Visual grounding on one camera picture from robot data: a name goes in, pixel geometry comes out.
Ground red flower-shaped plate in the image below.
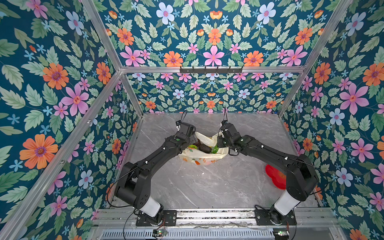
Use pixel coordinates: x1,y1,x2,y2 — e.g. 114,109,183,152
265,165,286,190

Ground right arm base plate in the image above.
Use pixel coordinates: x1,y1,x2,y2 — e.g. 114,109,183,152
254,205,297,226

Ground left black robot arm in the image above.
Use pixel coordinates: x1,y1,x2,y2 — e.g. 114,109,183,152
115,121,198,218

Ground aluminium mounting rail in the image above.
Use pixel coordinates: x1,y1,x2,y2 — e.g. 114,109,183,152
93,208,341,229

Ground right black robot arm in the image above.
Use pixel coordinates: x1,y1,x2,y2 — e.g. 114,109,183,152
218,120,319,225

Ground white vent grille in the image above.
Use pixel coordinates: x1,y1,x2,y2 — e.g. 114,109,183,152
100,229,275,240

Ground black hook rail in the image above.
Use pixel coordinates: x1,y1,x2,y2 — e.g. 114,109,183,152
179,66,243,75

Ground green fake grapes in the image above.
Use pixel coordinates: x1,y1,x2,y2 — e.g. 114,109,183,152
211,145,219,154

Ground dark fake avocado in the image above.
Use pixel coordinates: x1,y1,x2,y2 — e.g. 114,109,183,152
199,144,212,154

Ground yellow plastic fruit-print bag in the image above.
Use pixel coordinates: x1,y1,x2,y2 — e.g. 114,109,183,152
178,132,229,166

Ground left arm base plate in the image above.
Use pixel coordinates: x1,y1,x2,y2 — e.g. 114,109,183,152
136,210,178,227

